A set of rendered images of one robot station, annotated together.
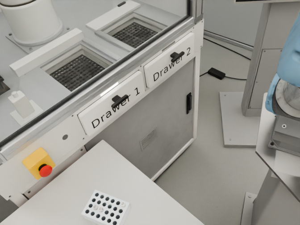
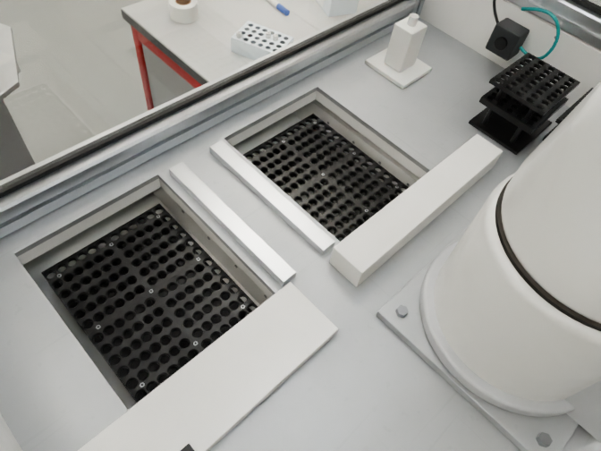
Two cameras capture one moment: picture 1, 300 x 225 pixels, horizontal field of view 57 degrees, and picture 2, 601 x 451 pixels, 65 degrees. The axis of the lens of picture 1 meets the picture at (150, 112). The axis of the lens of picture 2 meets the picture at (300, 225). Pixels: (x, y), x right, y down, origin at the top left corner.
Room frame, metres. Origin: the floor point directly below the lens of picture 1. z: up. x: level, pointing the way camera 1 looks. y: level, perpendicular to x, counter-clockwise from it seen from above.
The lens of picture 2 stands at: (1.37, 0.12, 1.46)
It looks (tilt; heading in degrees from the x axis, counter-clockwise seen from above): 54 degrees down; 167
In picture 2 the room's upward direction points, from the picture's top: 10 degrees clockwise
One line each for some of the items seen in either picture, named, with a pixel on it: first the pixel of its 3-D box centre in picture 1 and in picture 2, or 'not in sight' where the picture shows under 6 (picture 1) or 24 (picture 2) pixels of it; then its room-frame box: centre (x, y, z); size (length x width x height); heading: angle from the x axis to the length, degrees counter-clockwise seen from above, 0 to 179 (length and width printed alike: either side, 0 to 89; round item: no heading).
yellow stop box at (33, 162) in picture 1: (39, 164); not in sight; (0.50, 0.37, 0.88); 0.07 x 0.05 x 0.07; 129
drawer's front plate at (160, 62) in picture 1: (170, 59); not in sight; (0.92, -0.12, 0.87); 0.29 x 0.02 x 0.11; 129
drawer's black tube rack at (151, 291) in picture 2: not in sight; (155, 302); (1.07, 0.01, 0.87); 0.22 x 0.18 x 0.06; 39
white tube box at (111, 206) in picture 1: (106, 210); not in sight; (0.35, 0.18, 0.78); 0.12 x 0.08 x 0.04; 60
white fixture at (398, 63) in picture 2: not in sight; (405, 43); (0.65, 0.40, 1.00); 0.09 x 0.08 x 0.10; 39
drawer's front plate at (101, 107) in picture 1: (114, 102); not in sight; (0.72, 0.12, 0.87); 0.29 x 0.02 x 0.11; 129
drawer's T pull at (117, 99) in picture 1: (117, 99); not in sight; (0.70, 0.11, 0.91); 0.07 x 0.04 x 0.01; 129
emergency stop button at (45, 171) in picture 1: (44, 170); not in sight; (0.47, 0.35, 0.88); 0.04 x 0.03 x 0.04; 129
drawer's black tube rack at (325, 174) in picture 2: not in sight; (320, 187); (0.87, 0.25, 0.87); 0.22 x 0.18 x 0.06; 39
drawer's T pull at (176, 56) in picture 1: (175, 56); not in sight; (0.90, -0.14, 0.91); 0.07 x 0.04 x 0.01; 129
